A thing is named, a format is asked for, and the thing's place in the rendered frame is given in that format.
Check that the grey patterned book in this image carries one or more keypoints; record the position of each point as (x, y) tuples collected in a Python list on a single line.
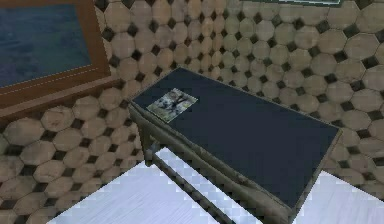
[(171, 104)]

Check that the dark blue topped table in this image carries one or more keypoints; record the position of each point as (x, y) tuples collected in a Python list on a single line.
[(253, 140)]

